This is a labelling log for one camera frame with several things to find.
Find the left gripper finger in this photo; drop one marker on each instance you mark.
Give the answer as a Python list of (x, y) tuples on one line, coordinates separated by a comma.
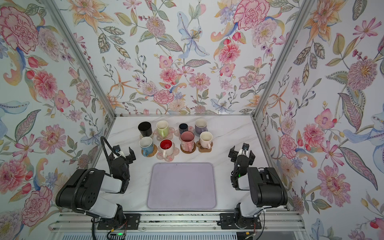
[(110, 153), (131, 157)]

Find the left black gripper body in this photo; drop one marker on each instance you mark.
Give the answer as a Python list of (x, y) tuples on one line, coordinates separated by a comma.
[(125, 164)]

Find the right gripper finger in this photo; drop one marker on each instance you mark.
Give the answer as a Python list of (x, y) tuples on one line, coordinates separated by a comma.
[(233, 154), (251, 157)]

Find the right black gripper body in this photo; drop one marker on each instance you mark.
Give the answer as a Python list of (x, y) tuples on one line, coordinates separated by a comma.
[(235, 175)]

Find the blue mug white inside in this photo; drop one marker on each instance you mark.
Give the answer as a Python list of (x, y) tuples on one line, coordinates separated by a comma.
[(147, 146)]

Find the woven rattan round coaster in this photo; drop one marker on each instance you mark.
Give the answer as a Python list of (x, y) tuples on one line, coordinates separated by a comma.
[(154, 151)]

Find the brown paw cork coaster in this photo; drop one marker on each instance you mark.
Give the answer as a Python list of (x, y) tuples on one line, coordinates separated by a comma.
[(198, 147)]

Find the cream mug pink handle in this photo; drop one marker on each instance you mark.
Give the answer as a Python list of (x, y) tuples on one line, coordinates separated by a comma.
[(206, 139)]

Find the black mug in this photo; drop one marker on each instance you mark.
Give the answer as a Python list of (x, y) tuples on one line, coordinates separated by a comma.
[(145, 129)]

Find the red inside white mug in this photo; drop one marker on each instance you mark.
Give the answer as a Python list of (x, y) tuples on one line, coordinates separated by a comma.
[(166, 148)]

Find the pink flower coaster front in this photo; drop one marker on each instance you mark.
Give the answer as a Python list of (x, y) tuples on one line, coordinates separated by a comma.
[(168, 159)]

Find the pink flower coaster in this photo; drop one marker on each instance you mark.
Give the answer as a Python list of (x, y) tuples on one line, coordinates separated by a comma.
[(170, 135), (168, 159), (178, 134)]

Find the cream mug green handle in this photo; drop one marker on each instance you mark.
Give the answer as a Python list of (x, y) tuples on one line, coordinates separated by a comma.
[(162, 128)]

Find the cream mug purple handle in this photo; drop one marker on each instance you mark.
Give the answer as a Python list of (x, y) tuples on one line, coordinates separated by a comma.
[(200, 126)]

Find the brown round wooden coaster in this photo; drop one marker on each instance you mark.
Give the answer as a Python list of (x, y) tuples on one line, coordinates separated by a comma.
[(188, 152)]

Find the pink tall mug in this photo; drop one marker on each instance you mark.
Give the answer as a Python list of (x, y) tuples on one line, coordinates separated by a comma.
[(188, 140)]

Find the small dark blue mug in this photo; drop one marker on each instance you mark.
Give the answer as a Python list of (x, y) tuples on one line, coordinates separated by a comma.
[(183, 128)]

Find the multicolour embroidered round coaster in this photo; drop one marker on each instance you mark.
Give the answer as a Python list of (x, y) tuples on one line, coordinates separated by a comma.
[(151, 136)]

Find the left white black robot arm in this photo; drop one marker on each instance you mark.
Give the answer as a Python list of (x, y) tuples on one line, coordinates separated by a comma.
[(81, 193)]

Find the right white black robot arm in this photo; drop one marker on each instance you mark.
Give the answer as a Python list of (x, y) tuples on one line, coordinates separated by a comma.
[(266, 188)]

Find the lavender serving tray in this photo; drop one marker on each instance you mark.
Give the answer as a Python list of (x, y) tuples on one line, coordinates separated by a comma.
[(182, 186)]

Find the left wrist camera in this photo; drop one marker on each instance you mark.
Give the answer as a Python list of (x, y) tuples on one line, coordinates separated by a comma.
[(117, 150)]

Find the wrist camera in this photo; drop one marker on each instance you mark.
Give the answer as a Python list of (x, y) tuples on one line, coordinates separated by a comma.
[(245, 150), (117, 150)]

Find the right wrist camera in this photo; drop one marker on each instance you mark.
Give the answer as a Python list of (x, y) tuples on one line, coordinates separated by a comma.
[(245, 150)]

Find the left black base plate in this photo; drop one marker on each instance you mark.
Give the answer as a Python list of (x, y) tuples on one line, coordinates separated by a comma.
[(125, 222)]

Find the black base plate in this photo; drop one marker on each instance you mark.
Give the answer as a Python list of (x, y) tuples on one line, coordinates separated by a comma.
[(125, 222), (228, 221)]

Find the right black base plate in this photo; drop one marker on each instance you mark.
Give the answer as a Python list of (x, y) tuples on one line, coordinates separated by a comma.
[(228, 221)]

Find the aluminium mounting rail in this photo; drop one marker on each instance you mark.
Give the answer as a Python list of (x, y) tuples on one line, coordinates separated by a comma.
[(272, 220)]

